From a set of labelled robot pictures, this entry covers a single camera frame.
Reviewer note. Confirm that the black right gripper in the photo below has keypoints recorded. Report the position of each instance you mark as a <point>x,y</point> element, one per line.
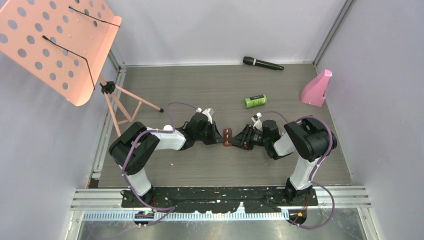
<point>243,140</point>

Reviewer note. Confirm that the pink music stand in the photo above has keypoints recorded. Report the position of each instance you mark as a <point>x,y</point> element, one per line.
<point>65,44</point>

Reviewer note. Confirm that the green black pill bottle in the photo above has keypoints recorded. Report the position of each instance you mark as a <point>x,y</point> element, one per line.
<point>255,101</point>

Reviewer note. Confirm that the pink wedge object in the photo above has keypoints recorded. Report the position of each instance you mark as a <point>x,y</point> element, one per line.
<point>314,93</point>

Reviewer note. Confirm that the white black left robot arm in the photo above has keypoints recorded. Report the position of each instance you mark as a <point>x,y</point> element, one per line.
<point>133,148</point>

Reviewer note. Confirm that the brown translucent pill container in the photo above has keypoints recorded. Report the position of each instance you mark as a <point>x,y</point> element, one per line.
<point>227,135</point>

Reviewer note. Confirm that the black microphone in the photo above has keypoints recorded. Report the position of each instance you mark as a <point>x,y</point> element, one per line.
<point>251,61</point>

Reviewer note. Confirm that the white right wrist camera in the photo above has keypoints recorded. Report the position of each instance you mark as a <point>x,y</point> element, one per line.
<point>257,123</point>

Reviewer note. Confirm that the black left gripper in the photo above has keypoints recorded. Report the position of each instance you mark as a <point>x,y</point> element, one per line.
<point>216,137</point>

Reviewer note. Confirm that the white capped pill bottle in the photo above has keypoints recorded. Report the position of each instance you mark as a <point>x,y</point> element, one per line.
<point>168,128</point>

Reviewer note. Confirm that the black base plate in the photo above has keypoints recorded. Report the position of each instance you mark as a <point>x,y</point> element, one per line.
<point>218,200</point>

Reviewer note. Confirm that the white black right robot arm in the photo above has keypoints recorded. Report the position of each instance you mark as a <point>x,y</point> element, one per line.
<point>309,136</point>

